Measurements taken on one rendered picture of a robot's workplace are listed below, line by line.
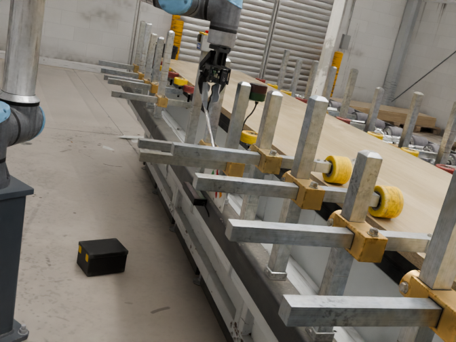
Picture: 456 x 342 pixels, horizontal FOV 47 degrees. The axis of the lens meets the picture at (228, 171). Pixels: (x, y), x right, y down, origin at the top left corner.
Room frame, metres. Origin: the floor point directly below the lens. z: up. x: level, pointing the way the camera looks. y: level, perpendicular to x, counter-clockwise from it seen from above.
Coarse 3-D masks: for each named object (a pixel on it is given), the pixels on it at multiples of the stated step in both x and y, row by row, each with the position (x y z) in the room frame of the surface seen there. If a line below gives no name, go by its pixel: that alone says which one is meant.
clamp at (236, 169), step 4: (228, 164) 1.61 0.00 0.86; (232, 164) 1.60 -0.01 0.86; (236, 164) 1.60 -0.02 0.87; (240, 164) 1.61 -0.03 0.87; (244, 164) 1.61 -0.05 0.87; (228, 168) 1.61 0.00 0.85; (232, 168) 1.60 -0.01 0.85; (236, 168) 1.60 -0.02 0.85; (240, 168) 1.61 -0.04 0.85; (224, 172) 1.63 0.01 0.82; (228, 172) 1.60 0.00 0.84; (232, 172) 1.60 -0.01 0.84; (236, 172) 1.61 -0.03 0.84; (240, 172) 1.61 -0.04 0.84; (236, 176) 1.61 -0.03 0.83; (240, 176) 1.61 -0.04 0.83
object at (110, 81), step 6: (108, 78) 2.96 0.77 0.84; (114, 84) 2.96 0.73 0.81; (120, 84) 2.97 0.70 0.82; (126, 84) 2.98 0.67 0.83; (132, 84) 3.00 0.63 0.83; (138, 84) 3.01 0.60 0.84; (144, 84) 3.02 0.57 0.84; (150, 84) 3.05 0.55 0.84; (168, 90) 3.07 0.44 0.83; (174, 90) 3.08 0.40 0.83; (180, 90) 3.09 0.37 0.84
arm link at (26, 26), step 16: (16, 0) 1.80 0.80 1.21; (32, 0) 1.80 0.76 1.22; (16, 16) 1.79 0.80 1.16; (32, 16) 1.81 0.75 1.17; (16, 32) 1.79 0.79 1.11; (32, 32) 1.81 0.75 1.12; (16, 48) 1.79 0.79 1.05; (32, 48) 1.82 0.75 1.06; (16, 64) 1.79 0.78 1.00; (32, 64) 1.82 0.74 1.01; (16, 80) 1.79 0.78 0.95; (32, 80) 1.83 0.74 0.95; (0, 96) 1.78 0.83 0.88; (16, 96) 1.79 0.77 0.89; (32, 96) 1.83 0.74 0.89; (16, 112) 1.77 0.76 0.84; (32, 112) 1.82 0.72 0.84; (32, 128) 1.83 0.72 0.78; (16, 144) 1.80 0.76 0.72
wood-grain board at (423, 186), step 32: (192, 64) 4.14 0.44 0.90; (224, 96) 2.78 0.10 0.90; (288, 96) 3.39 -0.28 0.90; (256, 128) 2.08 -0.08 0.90; (288, 128) 2.24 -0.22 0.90; (352, 128) 2.62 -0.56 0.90; (384, 160) 1.98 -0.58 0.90; (416, 160) 2.12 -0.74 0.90; (416, 192) 1.59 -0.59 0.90; (384, 224) 1.21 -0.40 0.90; (416, 224) 1.26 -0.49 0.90; (416, 256) 1.06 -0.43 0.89
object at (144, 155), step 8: (144, 152) 1.54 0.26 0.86; (152, 152) 1.55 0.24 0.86; (160, 152) 1.57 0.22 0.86; (144, 160) 1.54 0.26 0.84; (152, 160) 1.54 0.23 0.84; (160, 160) 1.55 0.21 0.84; (168, 160) 1.56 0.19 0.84; (176, 160) 1.57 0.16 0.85; (184, 160) 1.58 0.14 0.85; (192, 160) 1.59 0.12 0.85; (200, 160) 1.60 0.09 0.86; (208, 160) 1.61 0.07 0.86; (208, 168) 1.61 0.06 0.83; (216, 168) 1.62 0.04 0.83; (224, 168) 1.63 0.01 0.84; (248, 168) 1.66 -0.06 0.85
